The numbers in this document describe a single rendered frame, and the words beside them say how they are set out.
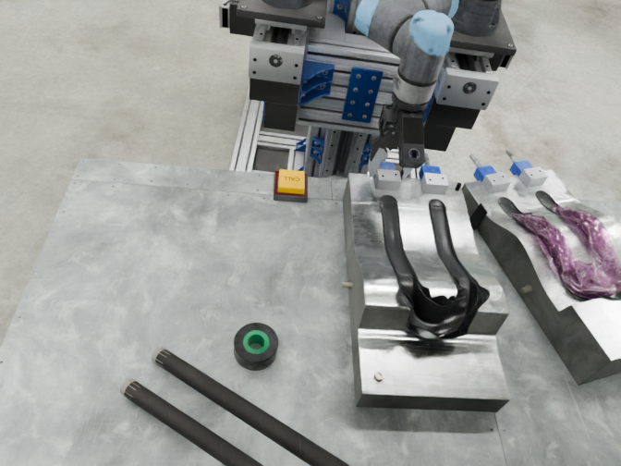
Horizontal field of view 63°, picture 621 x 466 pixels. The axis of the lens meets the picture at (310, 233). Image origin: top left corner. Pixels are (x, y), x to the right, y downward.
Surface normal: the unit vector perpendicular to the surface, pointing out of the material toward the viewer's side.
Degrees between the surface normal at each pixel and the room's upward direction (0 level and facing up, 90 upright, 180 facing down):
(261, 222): 0
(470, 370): 0
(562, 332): 90
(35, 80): 0
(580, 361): 90
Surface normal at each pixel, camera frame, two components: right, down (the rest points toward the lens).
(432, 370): 0.12, -0.63
